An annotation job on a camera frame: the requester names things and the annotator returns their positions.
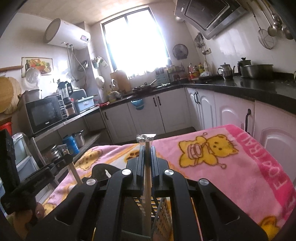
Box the white water heater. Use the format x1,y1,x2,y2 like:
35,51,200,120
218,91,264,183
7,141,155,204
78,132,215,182
43,18,91,50

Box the fruit picture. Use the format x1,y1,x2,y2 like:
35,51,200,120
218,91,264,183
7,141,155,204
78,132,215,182
22,57,54,77

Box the plastic drawer unit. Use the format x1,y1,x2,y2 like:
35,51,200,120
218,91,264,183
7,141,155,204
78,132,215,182
12,133,40,181

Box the round bamboo tray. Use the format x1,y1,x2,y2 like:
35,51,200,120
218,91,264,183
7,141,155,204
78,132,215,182
1,76,22,114

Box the blue canister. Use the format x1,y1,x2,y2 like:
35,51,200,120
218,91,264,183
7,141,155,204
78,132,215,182
62,135,80,156

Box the steel kettle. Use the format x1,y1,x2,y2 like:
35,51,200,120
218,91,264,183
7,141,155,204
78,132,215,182
217,63,235,80

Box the black microwave oven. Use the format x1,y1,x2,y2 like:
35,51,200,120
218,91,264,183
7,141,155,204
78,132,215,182
22,94,68,136

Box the wire skimmer strainer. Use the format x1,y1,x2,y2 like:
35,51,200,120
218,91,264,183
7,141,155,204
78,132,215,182
246,2,275,50

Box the black range hood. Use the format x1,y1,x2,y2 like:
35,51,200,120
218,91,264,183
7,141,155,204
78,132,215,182
175,0,247,40

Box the steel pots on shelf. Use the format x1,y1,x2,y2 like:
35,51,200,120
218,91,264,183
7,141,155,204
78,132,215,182
41,145,61,164

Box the blue plastic storage box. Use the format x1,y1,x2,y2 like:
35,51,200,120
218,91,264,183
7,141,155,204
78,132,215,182
74,96,94,114

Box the red plastic bucket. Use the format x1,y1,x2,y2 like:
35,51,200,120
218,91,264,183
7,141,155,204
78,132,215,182
0,121,13,136

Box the dark green utensil basket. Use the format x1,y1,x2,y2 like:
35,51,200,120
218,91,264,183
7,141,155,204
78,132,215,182
92,163,174,241

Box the steel cooking pot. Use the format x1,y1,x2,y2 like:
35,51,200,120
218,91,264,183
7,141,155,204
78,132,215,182
237,57,273,79

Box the hanging steel ladle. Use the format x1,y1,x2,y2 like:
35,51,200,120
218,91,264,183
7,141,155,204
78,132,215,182
254,0,278,37

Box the blender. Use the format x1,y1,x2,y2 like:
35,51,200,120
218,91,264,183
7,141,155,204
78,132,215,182
57,81,73,105

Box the chopsticks pair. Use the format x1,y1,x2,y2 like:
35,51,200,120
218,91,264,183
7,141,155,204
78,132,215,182
137,133,156,237
57,144,83,186

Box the black frying pan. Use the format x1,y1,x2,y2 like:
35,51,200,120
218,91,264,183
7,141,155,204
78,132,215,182
132,79,157,94

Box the wall exhaust fan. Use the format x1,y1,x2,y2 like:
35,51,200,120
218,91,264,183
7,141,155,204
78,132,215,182
173,44,189,60

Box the person's left hand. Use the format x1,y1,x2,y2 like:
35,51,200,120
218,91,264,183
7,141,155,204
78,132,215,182
6,202,45,240

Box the pink cartoon blanket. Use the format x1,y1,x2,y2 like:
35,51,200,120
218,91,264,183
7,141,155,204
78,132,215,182
41,123,296,241

